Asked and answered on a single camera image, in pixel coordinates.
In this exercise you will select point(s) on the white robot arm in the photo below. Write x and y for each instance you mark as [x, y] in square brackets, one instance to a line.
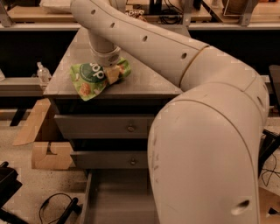
[203, 145]

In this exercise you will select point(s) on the black equipment at left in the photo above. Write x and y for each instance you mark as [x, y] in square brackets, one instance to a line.
[8, 187]

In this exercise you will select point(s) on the grey drawer cabinet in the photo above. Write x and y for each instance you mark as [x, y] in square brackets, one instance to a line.
[143, 92]

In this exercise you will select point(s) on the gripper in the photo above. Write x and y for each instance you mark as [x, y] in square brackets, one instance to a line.
[107, 59]

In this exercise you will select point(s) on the black stand leg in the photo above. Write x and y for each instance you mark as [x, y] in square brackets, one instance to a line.
[72, 207]

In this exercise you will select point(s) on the grey top drawer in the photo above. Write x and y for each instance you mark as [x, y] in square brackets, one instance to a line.
[104, 126]

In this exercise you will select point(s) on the notched cardboard piece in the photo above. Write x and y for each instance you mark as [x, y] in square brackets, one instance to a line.
[51, 155]

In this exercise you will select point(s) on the clear plastic bottle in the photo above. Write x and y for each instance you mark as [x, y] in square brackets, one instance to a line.
[43, 74]

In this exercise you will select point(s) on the black chair base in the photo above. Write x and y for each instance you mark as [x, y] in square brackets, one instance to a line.
[270, 142]

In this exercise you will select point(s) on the green rice chip bag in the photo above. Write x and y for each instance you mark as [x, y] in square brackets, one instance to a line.
[90, 80]

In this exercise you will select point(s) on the cardboard box lower right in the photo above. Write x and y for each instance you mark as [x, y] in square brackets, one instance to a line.
[268, 201]

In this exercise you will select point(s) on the grey middle drawer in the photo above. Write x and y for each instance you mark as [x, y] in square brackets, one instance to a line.
[110, 159]

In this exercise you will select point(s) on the brown yellow chip bag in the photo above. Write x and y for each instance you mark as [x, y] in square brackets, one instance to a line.
[138, 14]

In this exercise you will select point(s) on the open grey bottom drawer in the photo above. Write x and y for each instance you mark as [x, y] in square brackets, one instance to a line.
[119, 196]

